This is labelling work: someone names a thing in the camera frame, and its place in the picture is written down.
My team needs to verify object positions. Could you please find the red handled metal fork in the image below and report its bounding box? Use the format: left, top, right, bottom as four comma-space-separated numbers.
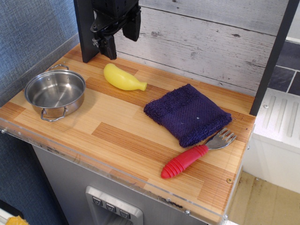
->
161, 128, 237, 179

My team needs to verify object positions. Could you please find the white grooved side unit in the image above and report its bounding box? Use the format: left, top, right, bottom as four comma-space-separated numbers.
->
243, 89, 300, 193

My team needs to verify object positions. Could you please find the clear acrylic table edge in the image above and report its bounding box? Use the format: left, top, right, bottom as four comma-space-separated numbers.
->
0, 113, 255, 225

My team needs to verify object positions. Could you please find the silver dispenser button panel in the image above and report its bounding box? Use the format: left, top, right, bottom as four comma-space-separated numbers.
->
85, 186, 144, 225

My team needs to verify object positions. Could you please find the yellow toy banana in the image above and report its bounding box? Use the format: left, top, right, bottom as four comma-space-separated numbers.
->
104, 63, 147, 91

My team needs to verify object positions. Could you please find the yellow black object on floor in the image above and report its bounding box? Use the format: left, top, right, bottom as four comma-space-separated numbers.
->
0, 204, 29, 225

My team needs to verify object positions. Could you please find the purple folded towel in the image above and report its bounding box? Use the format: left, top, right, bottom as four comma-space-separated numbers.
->
144, 84, 232, 148

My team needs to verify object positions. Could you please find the left black post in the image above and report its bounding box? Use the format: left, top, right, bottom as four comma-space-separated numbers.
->
74, 0, 98, 63

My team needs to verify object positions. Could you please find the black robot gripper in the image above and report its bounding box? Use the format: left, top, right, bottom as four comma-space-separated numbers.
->
90, 0, 141, 59

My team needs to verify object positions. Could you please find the right black post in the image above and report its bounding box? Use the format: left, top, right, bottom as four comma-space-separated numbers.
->
249, 0, 300, 116

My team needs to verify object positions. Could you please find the stainless steel pot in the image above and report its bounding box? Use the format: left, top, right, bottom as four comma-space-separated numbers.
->
24, 64, 86, 122

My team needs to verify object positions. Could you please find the black post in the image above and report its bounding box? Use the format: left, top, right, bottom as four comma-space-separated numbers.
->
74, 0, 98, 63
249, 0, 300, 116

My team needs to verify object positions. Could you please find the grey toy fridge cabinet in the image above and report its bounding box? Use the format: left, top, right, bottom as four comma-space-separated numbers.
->
33, 146, 227, 225

